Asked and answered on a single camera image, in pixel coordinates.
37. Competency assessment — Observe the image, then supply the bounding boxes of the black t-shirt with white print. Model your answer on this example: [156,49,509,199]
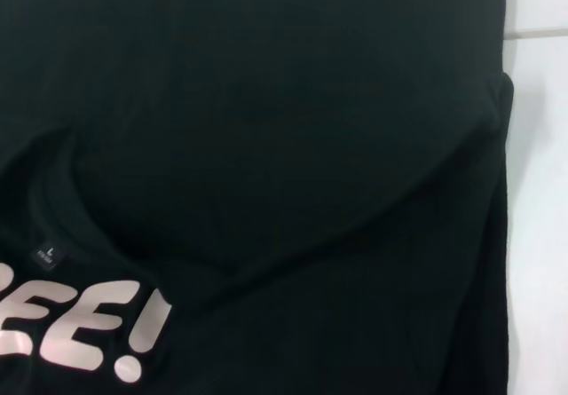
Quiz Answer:
[0,0,516,395]

